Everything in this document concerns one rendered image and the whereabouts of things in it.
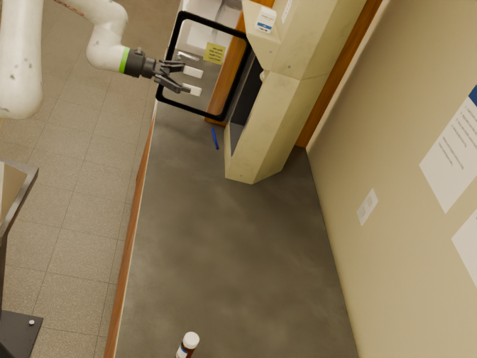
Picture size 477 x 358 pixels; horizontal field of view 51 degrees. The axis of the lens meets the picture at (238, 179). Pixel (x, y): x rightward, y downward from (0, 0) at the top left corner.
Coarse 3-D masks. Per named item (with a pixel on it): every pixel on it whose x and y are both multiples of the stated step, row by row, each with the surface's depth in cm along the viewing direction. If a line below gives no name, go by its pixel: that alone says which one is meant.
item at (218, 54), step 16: (192, 32) 188; (208, 32) 188; (176, 48) 192; (192, 48) 192; (208, 48) 191; (224, 48) 191; (240, 48) 190; (192, 64) 196; (208, 64) 195; (224, 64) 195; (192, 80) 200; (208, 80) 199; (224, 80) 199; (176, 96) 205; (192, 96) 204; (208, 96) 204; (224, 96) 203; (208, 112) 208
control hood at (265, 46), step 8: (248, 8) 173; (256, 8) 176; (248, 16) 166; (256, 16) 169; (248, 24) 160; (248, 32) 155; (256, 32) 157; (264, 32) 160; (272, 32) 162; (248, 40) 156; (256, 40) 156; (264, 40) 156; (272, 40) 156; (256, 48) 158; (264, 48) 158; (272, 48) 158; (256, 56) 160; (264, 56) 159; (272, 56) 159; (264, 64) 161; (272, 64) 161
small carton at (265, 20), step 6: (264, 12) 156; (270, 12) 158; (258, 18) 158; (264, 18) 157; (270, 18) 157; (258, 24) 158; (264, 24) 158; (270, 24) 158; (264, 30) 160; (270, 30) 159
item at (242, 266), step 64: (192, 128) 209; (192, 192) 177; (256, 192) 190; (192, 256) 154; (256, 256) 163; (320, 256) 174; (128, 320) 129; (192, 320) 136; (256, 320) 143; (320, 320) 151
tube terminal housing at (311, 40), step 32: (320, 0) 149; (352, 0) 156; (288, 32) 155; (320, 32) 155; (288, 64) 161; (320, 64) 169; (288, 96) 169; (256, 128) 176; (288, 128) 184; (224, 160) 199; (256, 160) 185
